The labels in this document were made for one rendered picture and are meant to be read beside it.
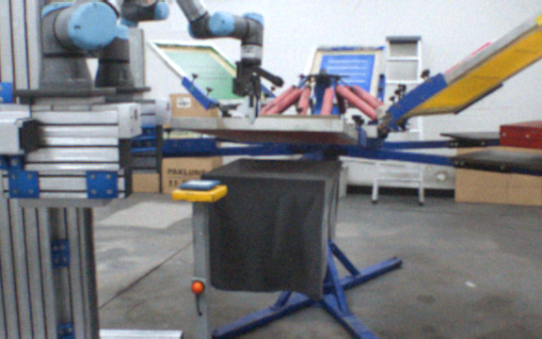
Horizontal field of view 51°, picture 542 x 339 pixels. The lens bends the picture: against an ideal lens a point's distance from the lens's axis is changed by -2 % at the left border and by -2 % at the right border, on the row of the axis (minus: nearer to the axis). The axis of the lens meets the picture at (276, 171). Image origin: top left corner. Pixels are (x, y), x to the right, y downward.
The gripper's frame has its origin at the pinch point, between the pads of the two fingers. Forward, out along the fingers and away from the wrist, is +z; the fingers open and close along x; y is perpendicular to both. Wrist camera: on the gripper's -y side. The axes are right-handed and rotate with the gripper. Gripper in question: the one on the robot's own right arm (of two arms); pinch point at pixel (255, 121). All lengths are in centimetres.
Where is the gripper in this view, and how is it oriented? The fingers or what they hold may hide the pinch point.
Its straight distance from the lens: 190.5
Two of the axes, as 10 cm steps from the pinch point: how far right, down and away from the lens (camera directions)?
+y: -9.7, -0.4, 2.3
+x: -2.3, -0.1, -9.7
